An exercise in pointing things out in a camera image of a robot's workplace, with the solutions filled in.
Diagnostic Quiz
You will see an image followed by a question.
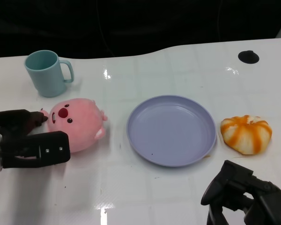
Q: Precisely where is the pink plush pig doll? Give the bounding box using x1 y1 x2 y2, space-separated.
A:
39 97 109 154

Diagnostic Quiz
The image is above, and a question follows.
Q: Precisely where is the orange white bun toy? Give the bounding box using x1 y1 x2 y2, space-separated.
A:
220 114 273 156

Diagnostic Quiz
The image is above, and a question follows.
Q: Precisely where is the black curtain backdrop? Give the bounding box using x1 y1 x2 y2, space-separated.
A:
0 0 281 60

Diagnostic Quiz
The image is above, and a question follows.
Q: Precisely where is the light blue plastic mug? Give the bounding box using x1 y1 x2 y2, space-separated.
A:
24 49 75 98

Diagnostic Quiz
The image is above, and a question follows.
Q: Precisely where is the purple plastic plate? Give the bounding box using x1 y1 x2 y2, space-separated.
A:
126 94 218 168

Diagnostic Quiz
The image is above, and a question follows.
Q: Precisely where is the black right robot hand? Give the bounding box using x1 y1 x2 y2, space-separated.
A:
200 160 281 225

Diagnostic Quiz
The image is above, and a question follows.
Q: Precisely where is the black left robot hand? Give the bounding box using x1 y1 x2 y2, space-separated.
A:
0 109 71 169

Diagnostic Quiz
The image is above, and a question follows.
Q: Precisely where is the black table grommet cap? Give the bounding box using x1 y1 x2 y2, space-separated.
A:
238 50 260 64

